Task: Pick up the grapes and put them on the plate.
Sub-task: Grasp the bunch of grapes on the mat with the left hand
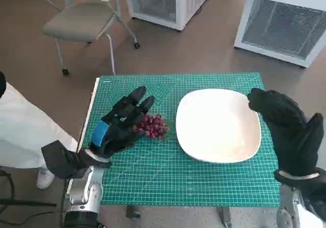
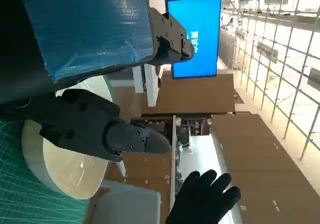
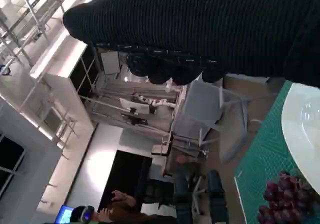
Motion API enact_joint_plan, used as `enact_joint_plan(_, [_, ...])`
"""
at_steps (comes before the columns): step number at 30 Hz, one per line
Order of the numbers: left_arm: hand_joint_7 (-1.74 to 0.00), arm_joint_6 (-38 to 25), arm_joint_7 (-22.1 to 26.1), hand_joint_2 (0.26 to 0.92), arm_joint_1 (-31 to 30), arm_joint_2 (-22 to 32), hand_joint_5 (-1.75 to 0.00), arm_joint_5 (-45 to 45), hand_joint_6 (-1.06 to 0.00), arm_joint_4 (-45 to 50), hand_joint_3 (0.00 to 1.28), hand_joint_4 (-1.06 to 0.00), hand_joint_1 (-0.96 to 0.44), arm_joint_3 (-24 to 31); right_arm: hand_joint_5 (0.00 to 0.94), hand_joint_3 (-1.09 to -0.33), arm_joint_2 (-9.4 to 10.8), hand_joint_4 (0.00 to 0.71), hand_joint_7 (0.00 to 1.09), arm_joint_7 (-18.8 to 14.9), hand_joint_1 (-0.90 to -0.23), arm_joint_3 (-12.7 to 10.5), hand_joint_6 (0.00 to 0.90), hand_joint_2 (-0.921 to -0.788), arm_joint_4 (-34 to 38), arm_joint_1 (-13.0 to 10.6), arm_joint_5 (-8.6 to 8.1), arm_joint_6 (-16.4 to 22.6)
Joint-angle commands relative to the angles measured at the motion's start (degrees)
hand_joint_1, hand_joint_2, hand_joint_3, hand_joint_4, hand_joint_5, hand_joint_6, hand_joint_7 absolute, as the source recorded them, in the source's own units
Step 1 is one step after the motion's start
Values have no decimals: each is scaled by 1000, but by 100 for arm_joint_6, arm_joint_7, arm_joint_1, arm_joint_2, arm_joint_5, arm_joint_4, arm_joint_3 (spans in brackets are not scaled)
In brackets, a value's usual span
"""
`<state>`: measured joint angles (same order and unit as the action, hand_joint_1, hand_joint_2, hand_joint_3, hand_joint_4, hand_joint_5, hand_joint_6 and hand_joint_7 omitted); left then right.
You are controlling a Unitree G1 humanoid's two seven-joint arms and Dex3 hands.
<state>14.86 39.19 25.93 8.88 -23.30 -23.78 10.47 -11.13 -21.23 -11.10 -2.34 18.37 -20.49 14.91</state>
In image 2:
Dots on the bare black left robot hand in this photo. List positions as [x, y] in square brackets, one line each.
[82, 31]

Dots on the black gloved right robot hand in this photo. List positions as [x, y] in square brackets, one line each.
[202, 199]

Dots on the white plate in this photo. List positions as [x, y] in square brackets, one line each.
[75, 174]

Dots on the white furniture leg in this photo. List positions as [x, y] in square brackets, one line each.
[152, 86]

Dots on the blue screen monitor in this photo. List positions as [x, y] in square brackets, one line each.
[197, 16]

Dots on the green cutting mat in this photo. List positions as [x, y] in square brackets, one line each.
[22, 196]

